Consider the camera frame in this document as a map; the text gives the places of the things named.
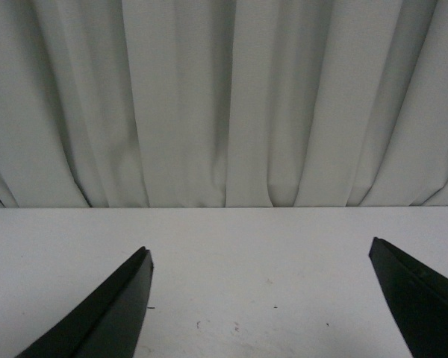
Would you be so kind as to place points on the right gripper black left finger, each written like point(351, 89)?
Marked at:
point(107, 323)

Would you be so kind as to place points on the white pleated curtain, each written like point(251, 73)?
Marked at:
point(167, 104)

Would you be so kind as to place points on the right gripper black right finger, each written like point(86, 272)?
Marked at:
point(417, 297)

